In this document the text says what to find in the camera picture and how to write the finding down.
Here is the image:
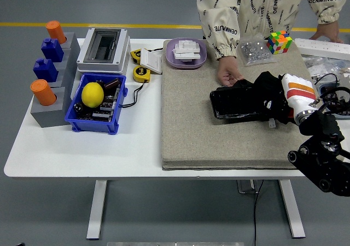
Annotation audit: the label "grey stepped block holder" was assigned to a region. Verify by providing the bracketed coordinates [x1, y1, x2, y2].
[30, 32, 81, 128]

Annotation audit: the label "white wall switch plate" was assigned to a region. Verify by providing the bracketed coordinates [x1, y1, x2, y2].
[140, 49, 164, 74]

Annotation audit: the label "yellow lemon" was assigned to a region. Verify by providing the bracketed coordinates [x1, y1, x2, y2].
[81, 81, 105, 109]

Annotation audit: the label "person's left hand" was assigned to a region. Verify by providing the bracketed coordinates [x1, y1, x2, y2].
[310, 21, 346, 44]

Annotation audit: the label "yellow tape measure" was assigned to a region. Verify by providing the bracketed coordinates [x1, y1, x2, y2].
[130, 48, 143, 65]
[132, 65, 151, 83]

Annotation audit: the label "black power cable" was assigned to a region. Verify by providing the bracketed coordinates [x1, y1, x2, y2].
[253, 179, 265, 246]

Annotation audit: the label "person's right hand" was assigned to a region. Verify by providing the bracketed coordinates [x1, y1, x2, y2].
[217, 56, 244, 87]

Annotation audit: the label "dark electronic parts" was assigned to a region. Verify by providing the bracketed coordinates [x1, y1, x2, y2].
[73, 77, 123, 121]

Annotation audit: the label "white power strip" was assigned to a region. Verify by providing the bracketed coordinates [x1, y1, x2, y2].
[295, 37, 350, 61]

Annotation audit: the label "grey electrical enclosure box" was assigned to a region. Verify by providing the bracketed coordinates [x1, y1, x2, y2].
[76, 27, 131, 74]

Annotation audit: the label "orange cylinder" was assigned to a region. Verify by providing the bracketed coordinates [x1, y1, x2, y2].
[30, 79, 57, 107]
[45, 20, 67, 44]

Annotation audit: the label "white table leg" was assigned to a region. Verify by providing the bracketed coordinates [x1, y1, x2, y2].
[86, 179, 108, 241]
[278, 179, 306, 239]

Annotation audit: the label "clear plastic bag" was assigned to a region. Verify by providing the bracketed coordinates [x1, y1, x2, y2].
[303, 54, 350, 80]

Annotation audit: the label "person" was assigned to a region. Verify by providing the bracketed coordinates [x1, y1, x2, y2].
[196, 0, 350, 60]

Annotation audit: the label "black rag with red tag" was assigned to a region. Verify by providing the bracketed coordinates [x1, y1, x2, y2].
[253, 71, 298, 125]

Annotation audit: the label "clear bag of metal nuts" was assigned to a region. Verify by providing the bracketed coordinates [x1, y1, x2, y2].
[239, 34, 278, 67]

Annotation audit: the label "grey-brown mat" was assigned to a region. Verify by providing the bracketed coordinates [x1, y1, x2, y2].
[161, 39, 315, 172]

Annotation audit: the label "thin black cable loop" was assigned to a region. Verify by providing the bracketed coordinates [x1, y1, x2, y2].
[314, 73, 340, 86]

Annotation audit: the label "blue block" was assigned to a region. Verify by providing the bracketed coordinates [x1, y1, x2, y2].
[40, 38, 65, 63]
[33, 57, 59, 83]

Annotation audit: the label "metal bracket under table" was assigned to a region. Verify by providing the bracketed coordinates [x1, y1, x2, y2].
[237, 179, 259, 195]

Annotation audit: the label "stack of white switch parts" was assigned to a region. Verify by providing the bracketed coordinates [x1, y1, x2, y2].
[172, 38, 203, 63]

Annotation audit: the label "blue plastic bin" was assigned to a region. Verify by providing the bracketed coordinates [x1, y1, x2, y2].
[64, 73, 129, 135]

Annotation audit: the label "purple dish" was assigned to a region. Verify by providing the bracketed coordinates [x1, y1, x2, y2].
[165, 37, 208, 70]

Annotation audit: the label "colourful puzzle cube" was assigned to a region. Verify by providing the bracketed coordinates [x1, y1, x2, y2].
[266, 30, 294, 55]

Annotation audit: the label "black glossy panel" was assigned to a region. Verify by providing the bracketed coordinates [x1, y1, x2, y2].
[209, 79, 274, 124]

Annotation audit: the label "robot right hand white shell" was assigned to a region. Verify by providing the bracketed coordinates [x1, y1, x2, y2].
[262, 73, 318, 118]

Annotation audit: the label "blue tray of components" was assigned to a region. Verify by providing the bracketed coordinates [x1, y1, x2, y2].
[318, 82, 350, 120]

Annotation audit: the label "grey metal part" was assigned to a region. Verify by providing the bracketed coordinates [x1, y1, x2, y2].
[339, 73, 350, 90]

